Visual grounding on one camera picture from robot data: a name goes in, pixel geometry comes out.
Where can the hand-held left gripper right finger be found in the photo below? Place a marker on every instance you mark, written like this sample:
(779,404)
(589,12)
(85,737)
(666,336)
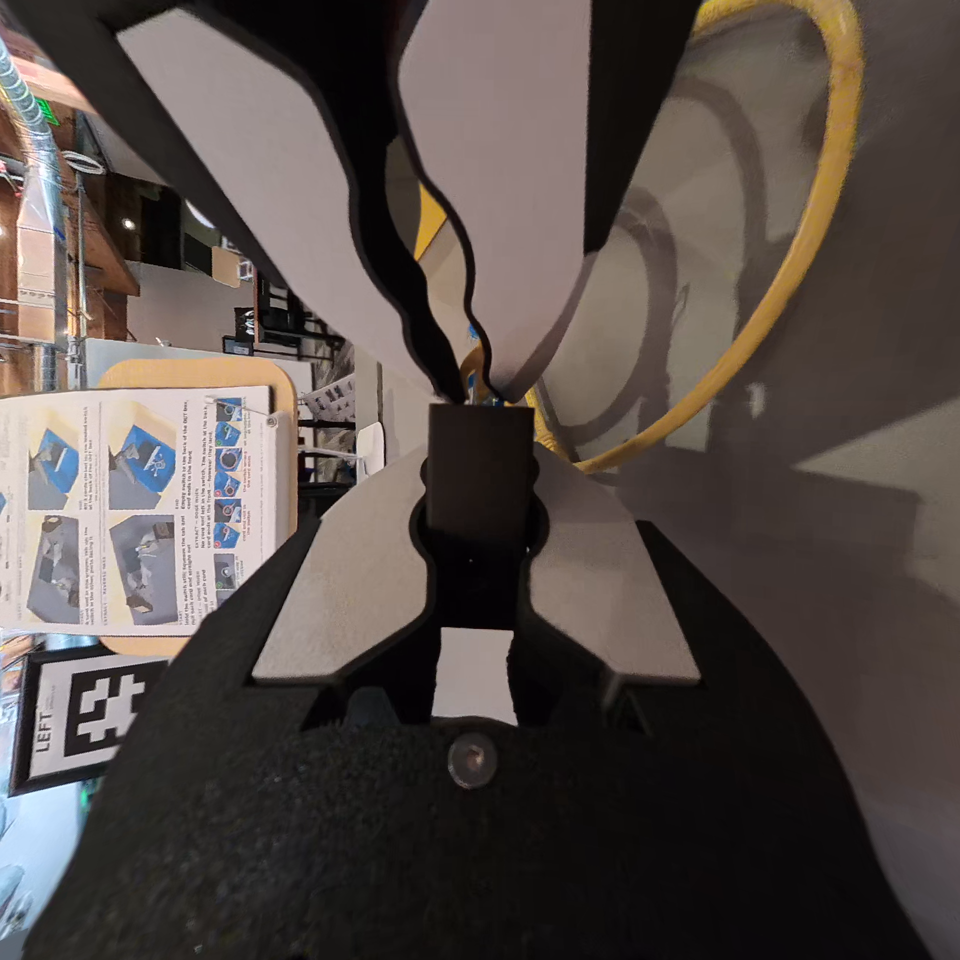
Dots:
(607,592)

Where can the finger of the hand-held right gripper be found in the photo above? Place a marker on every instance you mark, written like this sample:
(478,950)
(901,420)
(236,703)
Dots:
(510,150)
(262,150)

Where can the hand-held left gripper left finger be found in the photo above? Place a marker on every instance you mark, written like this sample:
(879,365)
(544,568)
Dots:
(352,592)

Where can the yellow plastic bin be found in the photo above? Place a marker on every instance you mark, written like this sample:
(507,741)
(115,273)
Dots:
(431,225)

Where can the black network switch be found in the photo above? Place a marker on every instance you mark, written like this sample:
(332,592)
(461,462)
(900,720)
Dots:
(480,480)

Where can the white clip bar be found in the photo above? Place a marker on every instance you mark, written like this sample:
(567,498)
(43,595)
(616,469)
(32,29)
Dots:
(283,487)

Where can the printed paper sheets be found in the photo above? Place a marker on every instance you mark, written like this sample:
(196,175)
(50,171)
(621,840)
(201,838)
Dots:
(330,401)

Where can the metal ducts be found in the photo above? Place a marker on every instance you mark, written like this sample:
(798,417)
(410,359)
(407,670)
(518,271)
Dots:
(37,202)

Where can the printed instruction sheet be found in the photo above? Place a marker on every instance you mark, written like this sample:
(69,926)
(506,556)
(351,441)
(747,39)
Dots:
(135,510)

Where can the black framed marker sign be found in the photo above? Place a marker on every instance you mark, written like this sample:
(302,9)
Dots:
(52,735)

